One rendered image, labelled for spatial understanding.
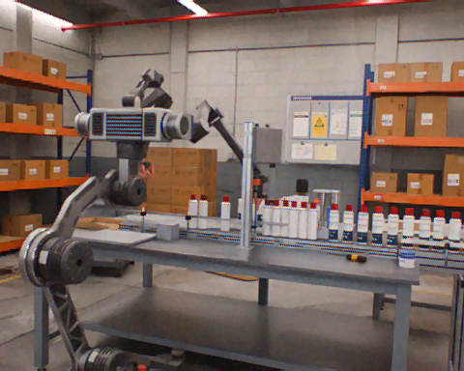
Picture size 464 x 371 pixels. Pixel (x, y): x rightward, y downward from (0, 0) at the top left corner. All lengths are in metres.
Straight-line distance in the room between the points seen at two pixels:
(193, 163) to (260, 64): 2.14
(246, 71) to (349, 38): 1.59
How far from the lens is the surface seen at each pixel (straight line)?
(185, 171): 6.16
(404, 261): 2.36
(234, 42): 7.68
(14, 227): 6.64
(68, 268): 1.93
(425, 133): 6.21
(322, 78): 7.18
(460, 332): 2.51
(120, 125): 2.30
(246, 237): 2.55
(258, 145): 2.49
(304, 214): 2.60
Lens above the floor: 1.33
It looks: 4 degrees down
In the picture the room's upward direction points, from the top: 2 degrees clockwise
